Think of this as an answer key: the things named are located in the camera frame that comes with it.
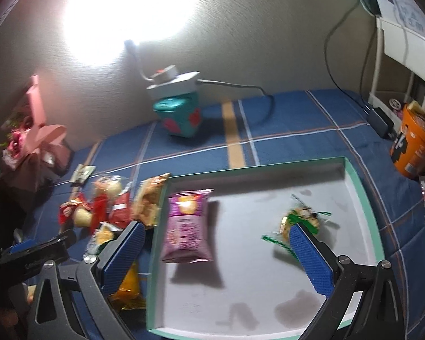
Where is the orange brown snack packet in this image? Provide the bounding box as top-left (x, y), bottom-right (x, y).
top-left (132, 173), bottom-right (171, 227)

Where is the white green snack packet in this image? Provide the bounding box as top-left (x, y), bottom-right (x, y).
top-left (71, 165), bottom-right (95, 186)

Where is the white power strip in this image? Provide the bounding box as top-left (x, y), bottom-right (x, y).
top-left (147, 72), bottom-right (201, 100)

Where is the purple snack packet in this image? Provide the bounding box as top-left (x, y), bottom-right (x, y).
top-left (159, 188), bottom-right (215, 263)

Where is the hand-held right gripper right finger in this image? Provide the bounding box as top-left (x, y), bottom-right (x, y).
top-left (290, 224), bottom-right (408, 340)

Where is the white tray with green rim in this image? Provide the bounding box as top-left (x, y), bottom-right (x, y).
top-left (146, 156), bottom-right (386, 339)

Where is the green gold snack packet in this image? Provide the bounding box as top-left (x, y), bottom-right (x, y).
top-left (261, 194), bottom-right (332, 259)

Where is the grey power cable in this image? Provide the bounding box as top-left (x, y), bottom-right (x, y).
top-left (197, 78), bottom-right (276, 123)

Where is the red snack packet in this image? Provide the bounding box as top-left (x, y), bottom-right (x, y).
top-left (92, 198), bottom-right (133, 229)
top-left (59, 198), bottom-right (93, 225)

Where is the black power adapter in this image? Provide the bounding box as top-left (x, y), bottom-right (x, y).
top-left (363, 103), bottom-right (397, 139)

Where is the blue plaid blanket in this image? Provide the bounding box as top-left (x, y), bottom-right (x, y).
top-left (7, 88), bottom-right (425, 340)

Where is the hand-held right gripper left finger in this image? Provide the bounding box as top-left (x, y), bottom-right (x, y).
top-left (27, 220), bottom-right (146, 340)

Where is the white gooseneck lamp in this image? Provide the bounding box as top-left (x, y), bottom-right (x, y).
top-left (62, 0), bottom-right (199, 82)

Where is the clear wrapped bun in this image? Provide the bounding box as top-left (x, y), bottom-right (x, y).
top-left (92, 175), bottom-right (133, 202)

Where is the pink flower bouquet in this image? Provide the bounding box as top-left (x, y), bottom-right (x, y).
top-left (0, 75), bottom-right (75, 188)

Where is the black cable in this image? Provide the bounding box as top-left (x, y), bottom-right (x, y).
top-left (324, 2), bottom-right (371, 112)

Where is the white plug with red button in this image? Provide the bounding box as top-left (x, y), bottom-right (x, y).
top-left (150, 64), bottom-right (180, 81)

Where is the orange instant noodle cup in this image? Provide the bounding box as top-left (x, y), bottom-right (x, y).
top-left (390, 101), bottom-right (425, 179)

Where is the teal tin with pink pig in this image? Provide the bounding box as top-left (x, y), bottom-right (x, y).
top-left (153, 92), bottom-right (202, 139)

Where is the yellow chip packet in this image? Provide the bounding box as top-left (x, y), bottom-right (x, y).
top-left (83, 221), bottom-right (123, 259)

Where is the white metal chair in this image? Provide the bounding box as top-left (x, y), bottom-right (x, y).
top-left (368, 16), bottom-right (425, 114)

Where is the orange yellow snack packet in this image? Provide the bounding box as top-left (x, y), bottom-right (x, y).
top-left (108, 260), bottom-right (146, 310)

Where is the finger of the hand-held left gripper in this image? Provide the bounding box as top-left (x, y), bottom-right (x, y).
top-left (0, 229), bottom-right (76, 284)

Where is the cream jelly cup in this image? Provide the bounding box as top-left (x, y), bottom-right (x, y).
top-left (73, 207), bottom-right (96, 228)

